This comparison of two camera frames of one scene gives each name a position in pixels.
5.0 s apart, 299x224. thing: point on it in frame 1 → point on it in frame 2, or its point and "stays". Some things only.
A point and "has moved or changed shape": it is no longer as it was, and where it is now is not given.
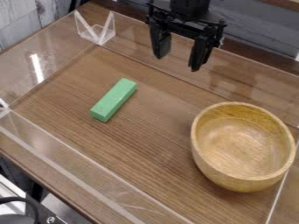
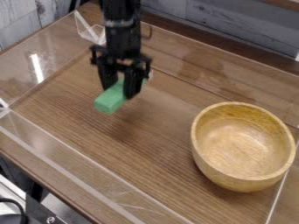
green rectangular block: (114, 100) has moved or changed shape
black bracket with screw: (45, 216) stays
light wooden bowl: (242, 145) stays
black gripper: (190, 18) → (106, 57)
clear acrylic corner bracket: (95, 33) stays
